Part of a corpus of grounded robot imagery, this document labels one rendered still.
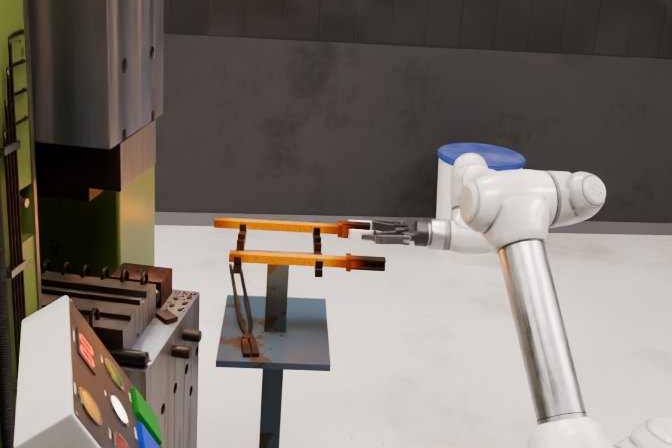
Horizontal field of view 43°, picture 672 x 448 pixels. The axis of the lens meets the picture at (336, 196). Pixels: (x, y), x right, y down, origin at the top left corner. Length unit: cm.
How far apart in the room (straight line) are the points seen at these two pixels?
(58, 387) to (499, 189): 105
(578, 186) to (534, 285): 25
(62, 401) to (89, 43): 66
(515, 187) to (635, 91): 353
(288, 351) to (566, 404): 84
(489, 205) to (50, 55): 93
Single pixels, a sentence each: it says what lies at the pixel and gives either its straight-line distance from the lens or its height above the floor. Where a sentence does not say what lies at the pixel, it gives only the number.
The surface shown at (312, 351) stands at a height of 67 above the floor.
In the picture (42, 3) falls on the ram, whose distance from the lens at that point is 158.
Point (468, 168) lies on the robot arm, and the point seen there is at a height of 112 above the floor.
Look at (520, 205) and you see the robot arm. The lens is 186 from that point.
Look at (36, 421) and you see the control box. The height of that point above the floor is 118.
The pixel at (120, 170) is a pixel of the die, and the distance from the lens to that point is 164.
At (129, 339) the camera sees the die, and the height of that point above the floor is 94.
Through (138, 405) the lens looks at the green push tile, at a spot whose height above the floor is 104.
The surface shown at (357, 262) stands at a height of 93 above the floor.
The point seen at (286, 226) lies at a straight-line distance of 244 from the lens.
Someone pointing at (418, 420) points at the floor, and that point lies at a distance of 334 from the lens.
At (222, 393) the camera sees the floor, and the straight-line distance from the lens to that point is 342.
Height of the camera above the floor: 180
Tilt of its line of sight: 19 degrees down
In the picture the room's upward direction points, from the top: 4 degrees clockwise
